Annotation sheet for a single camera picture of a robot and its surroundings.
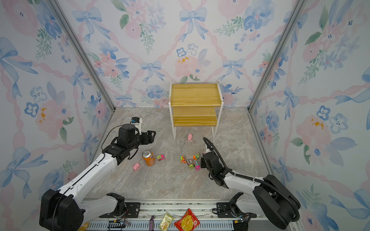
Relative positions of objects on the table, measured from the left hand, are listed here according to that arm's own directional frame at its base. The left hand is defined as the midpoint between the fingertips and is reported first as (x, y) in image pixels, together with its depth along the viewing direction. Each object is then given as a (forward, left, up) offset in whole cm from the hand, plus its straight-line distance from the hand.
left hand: (150, 131), depth 81 cm
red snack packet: (-41, -21, -19) cm, 50 cm away
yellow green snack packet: (-41, -11, -18) cm, 46 cm away
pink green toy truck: (-7, -4, -17) cm, 19 cm away
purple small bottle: (-43, -4, -19) cm, 47 cm away
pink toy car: (-13, -27, -19) cm, 36 cm away
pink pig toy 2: (-13, +10, -19) cm, 25 cm away
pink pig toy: (+8, -23, -18) cm, 30 cm away
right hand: (-6, -31, -15) cm, 35 cm away
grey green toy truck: (-11, -23, -17) cm, 31 cm away
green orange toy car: (-7, -27, -17) cm, 32 cm away
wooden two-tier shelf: (+9, -26, +12) cm, 30 cm away
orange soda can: (-11, +1, -10) cm, 15 cm away
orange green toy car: (-8, -18, -18) cm, 27 cm away
